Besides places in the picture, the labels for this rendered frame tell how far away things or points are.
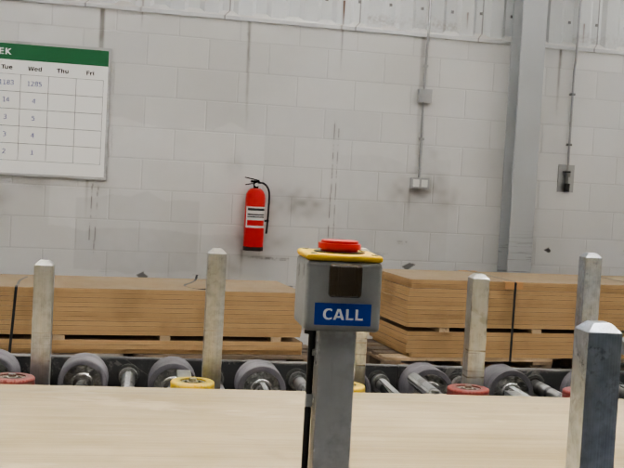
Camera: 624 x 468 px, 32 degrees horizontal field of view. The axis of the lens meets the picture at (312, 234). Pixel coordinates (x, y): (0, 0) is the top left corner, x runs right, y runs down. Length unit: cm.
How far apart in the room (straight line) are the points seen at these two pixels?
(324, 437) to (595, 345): 27
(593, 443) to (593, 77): 817
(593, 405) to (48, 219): 711
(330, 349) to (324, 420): 7
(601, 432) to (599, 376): 5
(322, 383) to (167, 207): 711
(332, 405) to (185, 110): 715
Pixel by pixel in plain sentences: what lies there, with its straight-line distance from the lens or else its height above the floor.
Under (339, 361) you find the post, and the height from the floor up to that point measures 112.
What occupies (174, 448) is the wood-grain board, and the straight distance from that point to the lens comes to 158.
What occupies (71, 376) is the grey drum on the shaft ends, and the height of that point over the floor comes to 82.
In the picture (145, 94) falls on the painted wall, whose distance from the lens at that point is 810.
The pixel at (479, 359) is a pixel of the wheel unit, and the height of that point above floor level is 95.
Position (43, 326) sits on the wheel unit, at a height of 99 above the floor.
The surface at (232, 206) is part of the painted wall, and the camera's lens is 819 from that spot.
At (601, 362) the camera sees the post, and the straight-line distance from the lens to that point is 110.
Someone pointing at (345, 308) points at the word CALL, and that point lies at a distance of 100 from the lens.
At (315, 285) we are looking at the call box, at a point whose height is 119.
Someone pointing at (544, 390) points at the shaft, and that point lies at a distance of 273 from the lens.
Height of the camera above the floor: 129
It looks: 3 degrees down
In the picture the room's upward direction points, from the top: 3 degrees clockwise
